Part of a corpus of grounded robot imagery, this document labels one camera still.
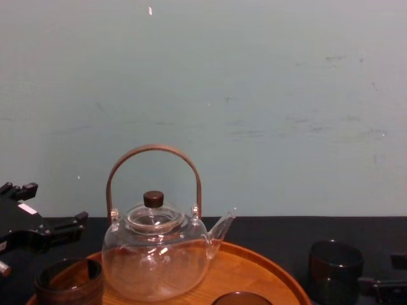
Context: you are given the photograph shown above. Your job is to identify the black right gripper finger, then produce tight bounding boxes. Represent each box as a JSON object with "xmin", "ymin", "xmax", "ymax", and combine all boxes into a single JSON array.
[
  {"xmin": 390, "ymin": 252, "xmax": 407, "ymax": 271},
  {"xmin": 357, "ymin": 276, "xmax": 407, "ymax": 305}
]

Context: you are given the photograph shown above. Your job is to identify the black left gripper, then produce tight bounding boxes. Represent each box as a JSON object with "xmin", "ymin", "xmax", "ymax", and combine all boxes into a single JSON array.
[{"xmin": 0, "ymin": 181, "xmax": 90, "ymax": 254}]

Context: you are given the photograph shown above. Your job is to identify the round wooden tray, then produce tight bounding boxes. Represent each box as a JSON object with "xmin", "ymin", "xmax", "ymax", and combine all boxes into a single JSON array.
[{"xmin": 25, "ymin": 239, "xmax": 313, "ymax": 305}]

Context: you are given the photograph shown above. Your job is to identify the dark glass cup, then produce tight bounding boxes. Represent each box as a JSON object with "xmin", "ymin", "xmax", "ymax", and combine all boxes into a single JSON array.
[
  {"xmin": 308, "ymin": 240, "xmax": 364, "ymax": 305},
  {"xmin": 34, "ymin": 257, "xmax": 104, "ymax": 305},
  {"xmin": 210, "ymin": 291, "xmax": 273, "ymax": 305}
]

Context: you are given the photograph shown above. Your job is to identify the glass lid with dark knob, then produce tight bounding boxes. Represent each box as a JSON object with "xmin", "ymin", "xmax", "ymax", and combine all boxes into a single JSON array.
[{"xmin": 127, "ymin": 190, "xmax": 186, "ymax": 232}]

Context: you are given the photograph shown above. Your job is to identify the black table cloth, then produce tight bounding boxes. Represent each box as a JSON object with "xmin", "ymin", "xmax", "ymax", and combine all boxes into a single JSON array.
[{"xmin": 0, "ymin": 215, "xmax": 407, "ymax": 305}]

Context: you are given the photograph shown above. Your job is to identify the clear glass teapot wooden handle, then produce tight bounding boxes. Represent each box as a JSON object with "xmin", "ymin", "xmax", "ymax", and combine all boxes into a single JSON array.
[{"xmin": 101, "ymin": 144, "xmax": 238, "ymax": 302}]

